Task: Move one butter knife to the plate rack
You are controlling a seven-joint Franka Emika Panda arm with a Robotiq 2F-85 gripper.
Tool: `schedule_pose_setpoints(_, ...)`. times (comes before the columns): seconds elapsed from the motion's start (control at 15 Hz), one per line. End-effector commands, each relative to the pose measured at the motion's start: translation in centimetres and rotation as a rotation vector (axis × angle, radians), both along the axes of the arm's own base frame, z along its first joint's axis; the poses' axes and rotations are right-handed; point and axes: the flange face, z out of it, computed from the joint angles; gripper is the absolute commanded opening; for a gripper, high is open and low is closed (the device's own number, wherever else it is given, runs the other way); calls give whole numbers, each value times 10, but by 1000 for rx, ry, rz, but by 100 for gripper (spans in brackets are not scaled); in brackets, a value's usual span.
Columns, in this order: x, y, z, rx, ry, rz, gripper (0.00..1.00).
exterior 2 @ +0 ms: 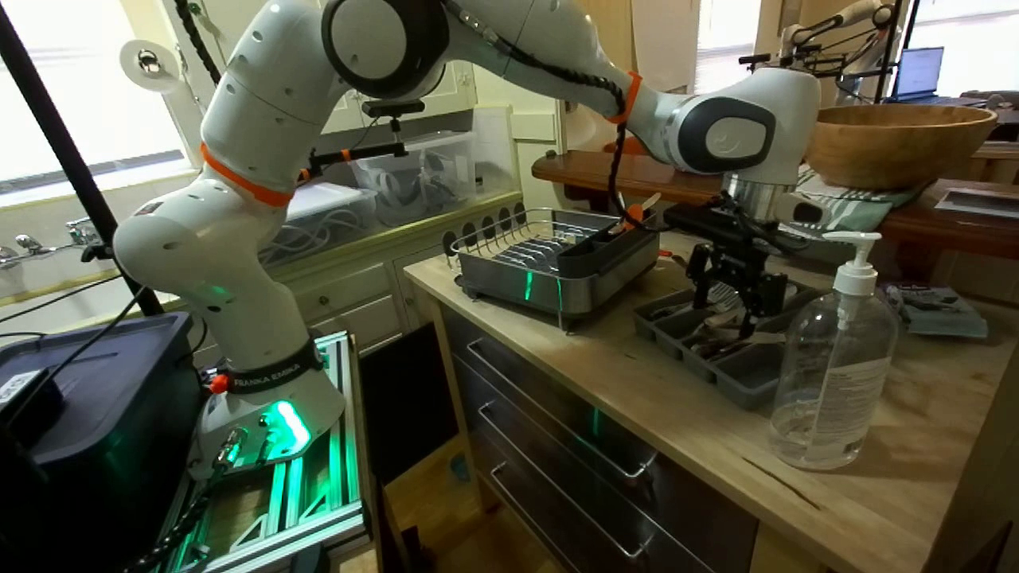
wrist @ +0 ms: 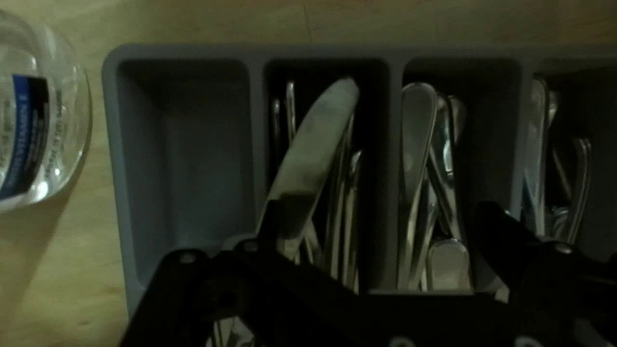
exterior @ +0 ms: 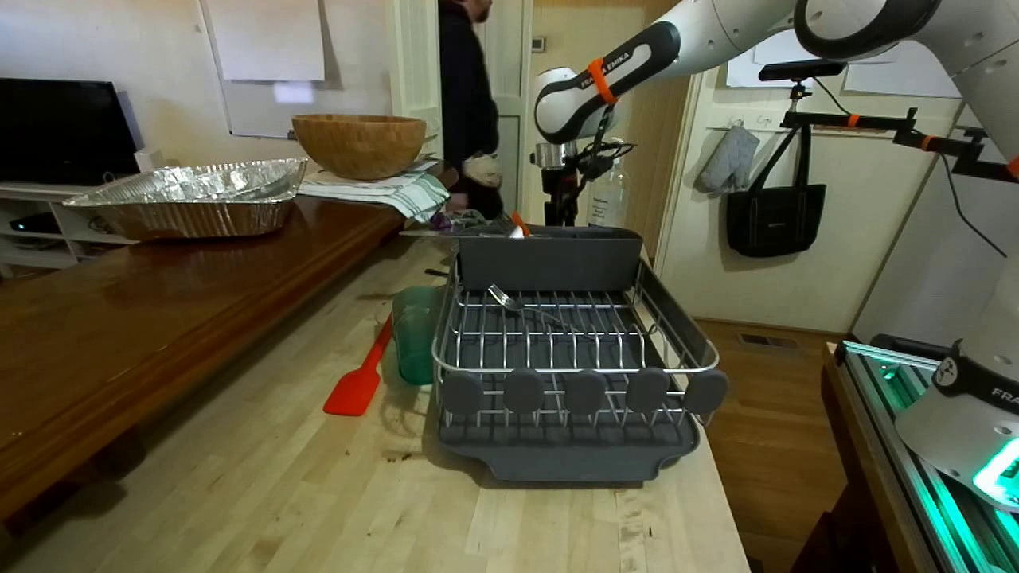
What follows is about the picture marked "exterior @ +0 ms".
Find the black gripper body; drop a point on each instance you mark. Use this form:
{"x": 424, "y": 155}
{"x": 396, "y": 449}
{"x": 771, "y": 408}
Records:
{"x": 565, "y": 176}

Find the grey dish rack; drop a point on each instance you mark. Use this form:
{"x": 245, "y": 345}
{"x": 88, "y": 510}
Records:
{"x": 573, "y": 424}

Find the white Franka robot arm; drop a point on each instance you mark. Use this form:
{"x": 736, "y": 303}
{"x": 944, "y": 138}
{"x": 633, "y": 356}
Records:
{"x": 721, "y": 25}

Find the silver fork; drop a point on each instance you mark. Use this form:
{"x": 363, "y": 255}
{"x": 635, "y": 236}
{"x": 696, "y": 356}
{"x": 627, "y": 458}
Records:
{"x": 521, "y": 303}

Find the person in dark clothes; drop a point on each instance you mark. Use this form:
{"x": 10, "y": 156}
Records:
{"x": 466, "y": 97}

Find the striped dish towel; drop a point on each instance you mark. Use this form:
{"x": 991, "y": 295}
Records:
{"x": 392, "y": 191}

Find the grey oven mitt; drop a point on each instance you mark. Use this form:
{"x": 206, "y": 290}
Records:
{"x": 728, "y": 161}

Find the green plastic cup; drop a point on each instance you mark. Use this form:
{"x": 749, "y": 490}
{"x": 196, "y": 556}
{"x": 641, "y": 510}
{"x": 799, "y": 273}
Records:
{"x": 414, "y": 340}

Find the black tote bag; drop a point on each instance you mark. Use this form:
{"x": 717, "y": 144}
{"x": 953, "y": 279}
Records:
{"x": 771, "y": 224}

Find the wooden bowl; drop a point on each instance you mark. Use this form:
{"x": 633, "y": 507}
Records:
{"x": 359, "y": 146}

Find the floor vent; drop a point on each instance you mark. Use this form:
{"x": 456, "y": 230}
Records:
{"x": 765, "y": 343}

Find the red silicone spatula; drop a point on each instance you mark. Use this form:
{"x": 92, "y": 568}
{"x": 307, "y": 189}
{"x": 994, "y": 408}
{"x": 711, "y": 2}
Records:
{"x": 356, "y": 388}

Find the aluminium foil tray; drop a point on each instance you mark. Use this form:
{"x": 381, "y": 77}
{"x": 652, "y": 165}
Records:
{"x": 185, "y": 194}

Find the brown wooden table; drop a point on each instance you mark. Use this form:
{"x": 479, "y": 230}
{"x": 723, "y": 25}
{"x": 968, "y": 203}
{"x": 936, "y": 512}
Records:
{"x": 161, "y": 308}

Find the black monitor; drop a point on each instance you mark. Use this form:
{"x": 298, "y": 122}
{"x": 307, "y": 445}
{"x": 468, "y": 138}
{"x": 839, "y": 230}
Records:
{"x": 64, "y": 133}

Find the white shelf unit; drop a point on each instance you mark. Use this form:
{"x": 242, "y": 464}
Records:
{"x": 42, "y": 227}

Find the wall whiteboard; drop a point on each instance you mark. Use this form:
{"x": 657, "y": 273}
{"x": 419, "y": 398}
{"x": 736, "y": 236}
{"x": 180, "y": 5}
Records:
{"x": 749, "y": 67}

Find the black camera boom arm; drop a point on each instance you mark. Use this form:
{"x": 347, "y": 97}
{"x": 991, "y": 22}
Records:
{"x": 935, "y": 140}

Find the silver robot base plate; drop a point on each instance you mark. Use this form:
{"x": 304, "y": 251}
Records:
{"x": 955, "y": 433}

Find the aluminium robot stand frame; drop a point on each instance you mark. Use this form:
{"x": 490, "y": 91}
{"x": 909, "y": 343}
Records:
{"x": 903, "y": 510}

